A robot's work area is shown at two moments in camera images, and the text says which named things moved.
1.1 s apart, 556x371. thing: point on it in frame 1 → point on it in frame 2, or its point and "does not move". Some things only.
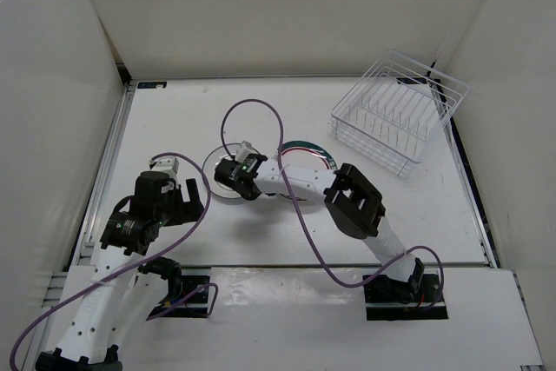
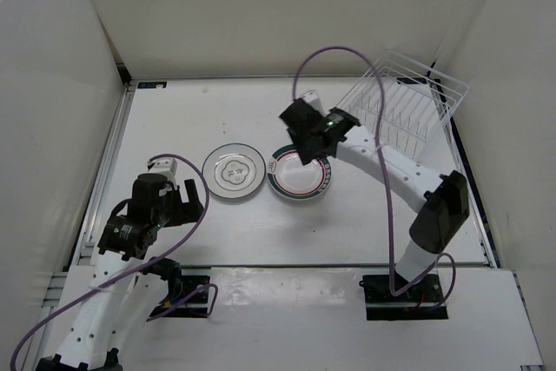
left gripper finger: (195, 207) does not move
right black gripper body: (248, 198) → (305, 150)
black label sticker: (152, 84) does not move
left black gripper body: (174, 210) does not move
